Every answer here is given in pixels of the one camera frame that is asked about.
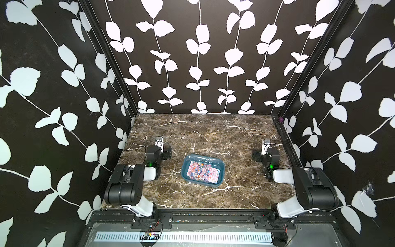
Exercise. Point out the colourful sticker sheet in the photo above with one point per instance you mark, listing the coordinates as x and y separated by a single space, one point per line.
203 172

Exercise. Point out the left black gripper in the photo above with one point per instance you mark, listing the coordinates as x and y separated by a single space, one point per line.
165 153

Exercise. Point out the teal plastic storage box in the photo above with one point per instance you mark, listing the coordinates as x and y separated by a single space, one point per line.
214 162

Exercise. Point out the black front mounting rail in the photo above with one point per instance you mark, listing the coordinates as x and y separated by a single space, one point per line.
168 218

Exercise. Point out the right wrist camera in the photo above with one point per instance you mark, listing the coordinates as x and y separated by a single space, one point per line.
266 143

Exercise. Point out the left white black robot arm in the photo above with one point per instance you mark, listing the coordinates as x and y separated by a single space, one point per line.
126 184

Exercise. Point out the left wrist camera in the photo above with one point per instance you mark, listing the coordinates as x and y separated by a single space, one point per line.
159 142

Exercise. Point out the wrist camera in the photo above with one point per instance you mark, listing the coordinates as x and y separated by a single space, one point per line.
159 142
266 143

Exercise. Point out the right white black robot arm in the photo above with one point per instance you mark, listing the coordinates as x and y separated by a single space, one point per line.
313 189

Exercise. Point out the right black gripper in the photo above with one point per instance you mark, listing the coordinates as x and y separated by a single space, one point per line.
258 155

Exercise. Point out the small circuit board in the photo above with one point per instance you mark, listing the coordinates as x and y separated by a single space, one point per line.
150 236

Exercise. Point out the white perforated cable duct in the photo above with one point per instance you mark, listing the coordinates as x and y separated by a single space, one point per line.
189 237

